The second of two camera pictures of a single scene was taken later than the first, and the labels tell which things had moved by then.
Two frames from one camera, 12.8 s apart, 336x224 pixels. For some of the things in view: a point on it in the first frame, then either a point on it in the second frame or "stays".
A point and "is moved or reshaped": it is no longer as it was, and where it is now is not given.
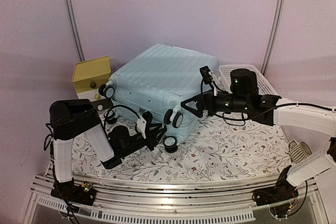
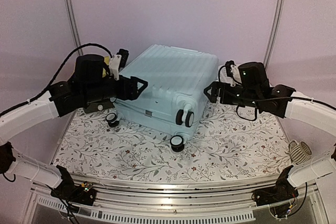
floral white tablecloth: x=212 y=148 stays
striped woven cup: x=298 y=151 stays
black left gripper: x=151 y=135 -> x=133 y=94
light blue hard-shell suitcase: x=157 y=82 is moved or reshaped
